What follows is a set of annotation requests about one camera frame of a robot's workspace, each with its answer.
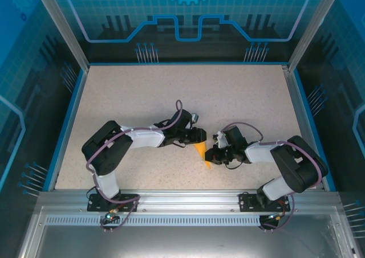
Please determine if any yellow cloth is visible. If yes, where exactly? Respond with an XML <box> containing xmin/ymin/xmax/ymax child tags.
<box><xmin>192</xmin><ymin>140</ymin><xmax>213</xmax><ymax>170</ymax></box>

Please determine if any grey metal tray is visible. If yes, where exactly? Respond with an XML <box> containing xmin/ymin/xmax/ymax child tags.
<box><xmin>17</xmin><ymin>206</ymin><xmax>359</xmax><ymax>258</ymax></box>

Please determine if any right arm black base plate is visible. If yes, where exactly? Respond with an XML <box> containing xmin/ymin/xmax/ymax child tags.
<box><xmin>238</xmin><ymin>192</ymin><xmax>289</xmax><ymax>213</ymax></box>

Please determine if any wide aluminium profile rail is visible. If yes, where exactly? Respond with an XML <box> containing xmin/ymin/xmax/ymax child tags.
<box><xmin>38</xmin><ymin>189</ymin><xmax>342</xmax><ymax>213</ymax></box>

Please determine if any cable connector with green light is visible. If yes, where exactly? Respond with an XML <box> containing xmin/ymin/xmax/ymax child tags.
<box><xmin>266</xmin><ymin>212</ymin><xmax>287</xmax><ymax>222</ymax></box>
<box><xmin>103</xmin><ymin>208</ymin><xmax>119</xmax><ymax>223</ymax></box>

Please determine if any slotted aluminium cable duct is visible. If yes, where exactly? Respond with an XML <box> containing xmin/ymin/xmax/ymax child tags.
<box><xmin>44</xmin><ymin>215</ymin><xmax>265</xmax><ymax>226</ymax></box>

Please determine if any slim aluminium profile rail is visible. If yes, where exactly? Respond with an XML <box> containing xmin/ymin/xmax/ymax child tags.
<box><xmin>281</xmin><ymin>65</ymin><xmax>326</xmax><ymax>191</ymax></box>

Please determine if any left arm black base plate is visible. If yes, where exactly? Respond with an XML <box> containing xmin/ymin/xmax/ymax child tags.
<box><xmin>87</xmin><ymin>193</ymin><xmax>140</xmax><ymax>213</ymax></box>

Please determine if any aluminium frame post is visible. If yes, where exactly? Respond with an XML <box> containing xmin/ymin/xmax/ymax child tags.
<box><xmin>287</xmin><ymin>0</ymin><xmax>345</xmax><ymax>71</ymax></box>
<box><xmin>31</xmin><ymin>0</ymin><xmax>91</xmax><ymax>71</ymax></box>

